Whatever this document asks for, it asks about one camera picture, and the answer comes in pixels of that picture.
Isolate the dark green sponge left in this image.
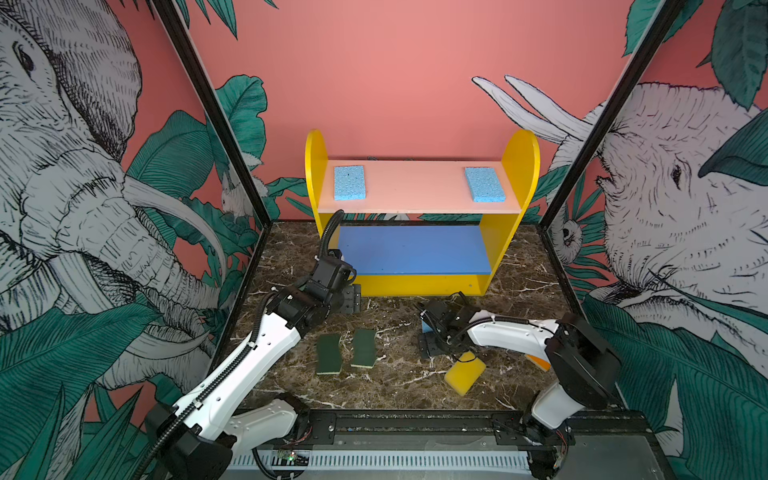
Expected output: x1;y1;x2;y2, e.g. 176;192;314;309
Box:
315;333;343;375

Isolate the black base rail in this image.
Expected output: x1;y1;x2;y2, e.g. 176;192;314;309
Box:
227;407;655;480

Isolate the orange yellow sponge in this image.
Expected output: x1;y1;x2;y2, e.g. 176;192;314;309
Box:
525;354;551;372

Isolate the black right frame post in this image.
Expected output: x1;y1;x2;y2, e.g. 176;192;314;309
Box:
538;0;686;232

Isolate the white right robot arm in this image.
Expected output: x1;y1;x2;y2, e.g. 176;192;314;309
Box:
418;292;621;434

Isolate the yellow pink blue shelf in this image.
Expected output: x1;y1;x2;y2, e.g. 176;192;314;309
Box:
305;130;540;297

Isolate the dark green sponge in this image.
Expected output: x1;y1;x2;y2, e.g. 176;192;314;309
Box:
315;333;343;375
350;329;377;369

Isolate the dark green sponge right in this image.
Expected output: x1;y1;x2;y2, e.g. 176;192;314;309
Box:
350;329;377;369

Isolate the black frame post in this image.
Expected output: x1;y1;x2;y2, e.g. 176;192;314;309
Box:
151;0;272;227
538;0;686;232

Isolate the white vent strip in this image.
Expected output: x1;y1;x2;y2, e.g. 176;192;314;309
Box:
230;450;531;475

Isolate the black left frame post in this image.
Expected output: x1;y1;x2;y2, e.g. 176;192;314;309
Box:
151;0;272;227

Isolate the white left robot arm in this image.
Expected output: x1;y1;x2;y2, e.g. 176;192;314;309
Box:
132;249;357;479

